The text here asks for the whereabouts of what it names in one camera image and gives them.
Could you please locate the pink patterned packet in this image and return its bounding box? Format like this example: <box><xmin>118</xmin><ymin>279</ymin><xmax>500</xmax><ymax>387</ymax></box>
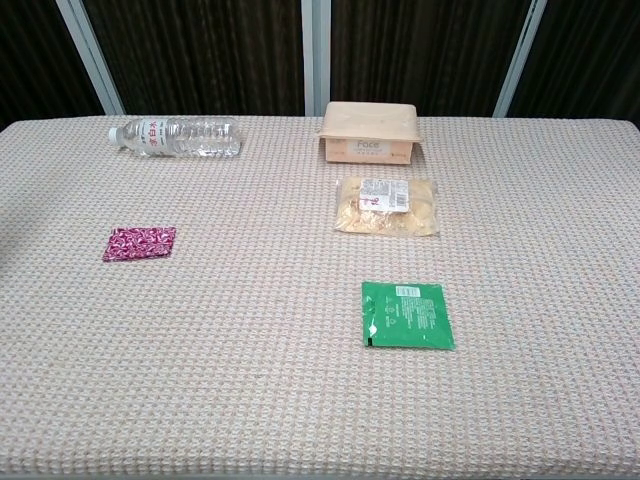
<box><xmin>101</xmin><ymin>225</ymin><xmax>178</xmax><ymax>263</ymax></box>

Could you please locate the dark brown curtain panel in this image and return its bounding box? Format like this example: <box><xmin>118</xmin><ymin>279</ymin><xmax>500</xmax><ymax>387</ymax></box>
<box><xmin>82</xmin><ymin>0</ymin><xmax>306</xmax><ymax>117</ymax></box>
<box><xmin>0</xmin><ymin>0</ymin><xmax>104</xmax><ymax>132</ymax></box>
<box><xmin>329</xmin><ymin>0</ymin><xmax>532</xmax><ymax>119</ymax></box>
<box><xmin>508</xmin><ymin>0</ymin><xmax>640</xmax><ymax>133</ymax></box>

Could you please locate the clear plastic water bottle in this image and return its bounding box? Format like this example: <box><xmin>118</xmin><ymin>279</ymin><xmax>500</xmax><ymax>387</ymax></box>
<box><xmin>108</xmin><ymin>116</ymin><xmax>243</xmax><ymax>160</ymax></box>

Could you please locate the clear bag of yellow snacks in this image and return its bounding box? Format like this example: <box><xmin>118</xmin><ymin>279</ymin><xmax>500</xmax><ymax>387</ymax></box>
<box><xmin>333</xmin><ymin>175</ymin><xmax>441</xmax><ymax>237</ymax></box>

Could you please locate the grey metal frame post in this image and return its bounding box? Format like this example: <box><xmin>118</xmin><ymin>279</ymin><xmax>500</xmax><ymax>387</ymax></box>
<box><xmin>300</xmin><ymin>0</ymin><xmax>333</xmax><ymax>118</ymax></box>
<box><xmin>492</xmin><ymin>0</ymin><xmax>549</xmax><ymax>119</ymax></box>
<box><xmin>54</xmin><ymin>0</ymin><xmax>125</xmax><ymax>116</ymax></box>

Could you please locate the beige face tissue pack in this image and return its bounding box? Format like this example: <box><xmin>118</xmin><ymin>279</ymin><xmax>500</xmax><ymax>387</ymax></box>
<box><xmin>315</xmin><ymin>100</ymin><xmax>422</xmax><ymax>165</ymax></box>

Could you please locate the green foil sachet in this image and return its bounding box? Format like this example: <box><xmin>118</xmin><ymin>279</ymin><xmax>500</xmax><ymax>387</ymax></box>
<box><xmin>360</xmin><ymin>280</ymin><xmax>457</xmax><ymax>352</ymax></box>

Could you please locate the beige woven tablecloth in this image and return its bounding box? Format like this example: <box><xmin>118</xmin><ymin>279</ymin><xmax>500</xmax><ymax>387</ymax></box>
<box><xmin>0</xmin><ymin>114</ymin><xmax>640</xmax><ymax>480</ymax></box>

